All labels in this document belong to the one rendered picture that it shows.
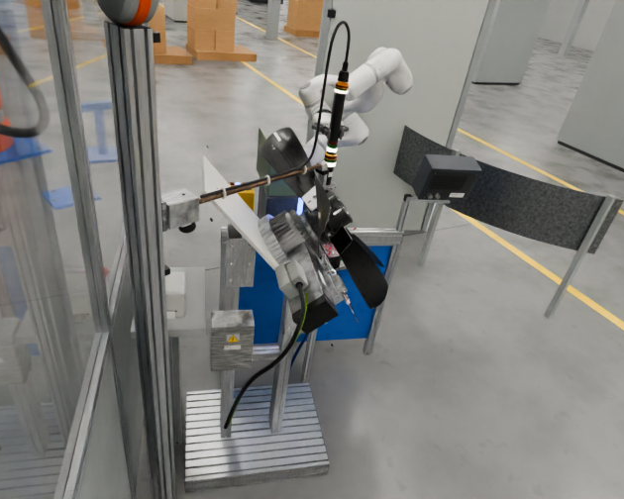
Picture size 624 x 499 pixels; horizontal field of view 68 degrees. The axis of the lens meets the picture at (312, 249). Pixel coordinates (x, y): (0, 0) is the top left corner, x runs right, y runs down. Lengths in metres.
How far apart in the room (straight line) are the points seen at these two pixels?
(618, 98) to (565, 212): 4.53
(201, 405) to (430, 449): 1.14
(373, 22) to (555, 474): 2.87
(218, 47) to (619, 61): 6.65
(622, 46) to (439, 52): 4.43
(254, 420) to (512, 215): 2.13
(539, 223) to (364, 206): 1.38
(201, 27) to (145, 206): 8.61
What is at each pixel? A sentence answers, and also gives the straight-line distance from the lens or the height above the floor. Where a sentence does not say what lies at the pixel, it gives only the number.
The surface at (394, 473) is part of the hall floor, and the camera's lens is 2.41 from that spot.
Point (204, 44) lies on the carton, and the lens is 9.77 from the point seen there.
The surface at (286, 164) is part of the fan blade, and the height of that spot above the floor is 1.36.
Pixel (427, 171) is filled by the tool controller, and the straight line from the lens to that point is 2.21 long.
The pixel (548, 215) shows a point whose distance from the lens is 3.37.
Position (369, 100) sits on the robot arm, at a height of 1.44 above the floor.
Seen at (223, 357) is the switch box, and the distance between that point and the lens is 1.76.
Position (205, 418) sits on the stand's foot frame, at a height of 0.08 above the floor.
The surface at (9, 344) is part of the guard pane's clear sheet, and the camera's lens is 0.80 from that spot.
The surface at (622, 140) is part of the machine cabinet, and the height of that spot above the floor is 0.39.
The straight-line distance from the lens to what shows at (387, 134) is 3.74.
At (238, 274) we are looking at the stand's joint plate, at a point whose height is 1.00.
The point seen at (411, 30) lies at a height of 1.61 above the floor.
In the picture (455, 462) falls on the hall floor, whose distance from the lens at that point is 2.55.
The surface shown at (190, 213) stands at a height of 1.35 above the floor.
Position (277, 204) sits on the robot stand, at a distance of 2.32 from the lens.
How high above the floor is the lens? 1.97
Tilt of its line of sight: 32 degrees down
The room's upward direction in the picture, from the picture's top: 9 degrees clockwise
